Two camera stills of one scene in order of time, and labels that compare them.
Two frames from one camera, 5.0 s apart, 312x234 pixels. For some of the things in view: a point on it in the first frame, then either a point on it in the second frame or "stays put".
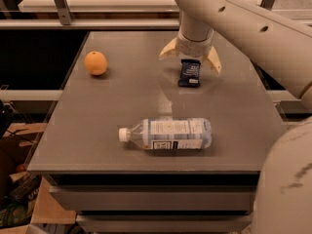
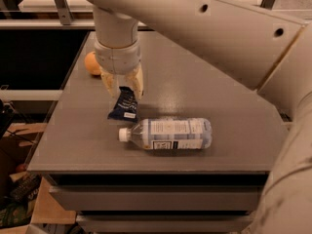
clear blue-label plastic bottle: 157,134 stays put
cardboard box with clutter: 25,196 stays put
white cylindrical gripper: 194,49 → 119,59
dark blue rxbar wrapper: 189,73 → 126,106
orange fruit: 96,62 stays put
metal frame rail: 61,19 stays put
